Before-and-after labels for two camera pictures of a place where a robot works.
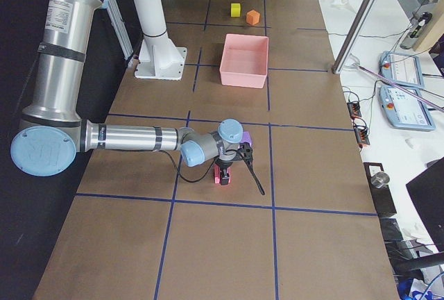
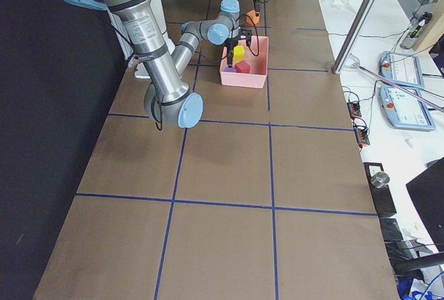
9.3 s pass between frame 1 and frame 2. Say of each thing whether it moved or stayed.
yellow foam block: moved
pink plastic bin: stayed
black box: stayed
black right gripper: moved
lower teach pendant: stayed
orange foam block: stayed
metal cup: stayed
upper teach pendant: stayed
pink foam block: moved
